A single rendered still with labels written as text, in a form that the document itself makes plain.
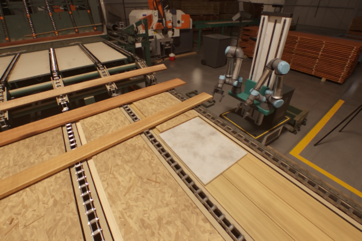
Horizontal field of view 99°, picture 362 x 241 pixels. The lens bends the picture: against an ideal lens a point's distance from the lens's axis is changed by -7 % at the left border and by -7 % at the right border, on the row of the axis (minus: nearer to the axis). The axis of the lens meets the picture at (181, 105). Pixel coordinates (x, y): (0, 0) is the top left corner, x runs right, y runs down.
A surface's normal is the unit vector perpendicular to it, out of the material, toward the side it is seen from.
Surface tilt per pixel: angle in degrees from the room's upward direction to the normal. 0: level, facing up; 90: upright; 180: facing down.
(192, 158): 0
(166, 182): 0
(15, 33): 46
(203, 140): 0
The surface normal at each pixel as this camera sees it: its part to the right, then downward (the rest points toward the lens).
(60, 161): 0.00, -0.85
